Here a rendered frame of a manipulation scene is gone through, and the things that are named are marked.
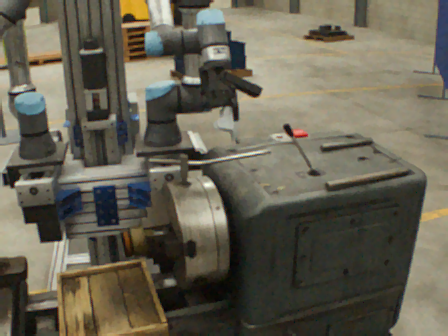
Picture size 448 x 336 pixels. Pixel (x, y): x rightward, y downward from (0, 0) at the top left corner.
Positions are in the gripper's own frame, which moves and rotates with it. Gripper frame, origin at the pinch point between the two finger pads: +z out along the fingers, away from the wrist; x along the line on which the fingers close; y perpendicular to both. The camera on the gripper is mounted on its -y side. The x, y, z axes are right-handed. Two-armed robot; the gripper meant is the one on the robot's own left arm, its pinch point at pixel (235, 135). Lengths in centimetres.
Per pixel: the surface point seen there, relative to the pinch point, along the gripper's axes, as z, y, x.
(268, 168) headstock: 10.0, -10.3, -5.5
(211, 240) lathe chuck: 26.6, 11.3, 1.7
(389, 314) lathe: 63, -48, -8
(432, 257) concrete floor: 86, -180, -142
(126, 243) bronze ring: 25.0, 32.4, -10.3
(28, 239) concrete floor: 36, 87, -250
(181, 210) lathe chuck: 17.7, 17.7, -0.3
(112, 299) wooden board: 43, 38, -23
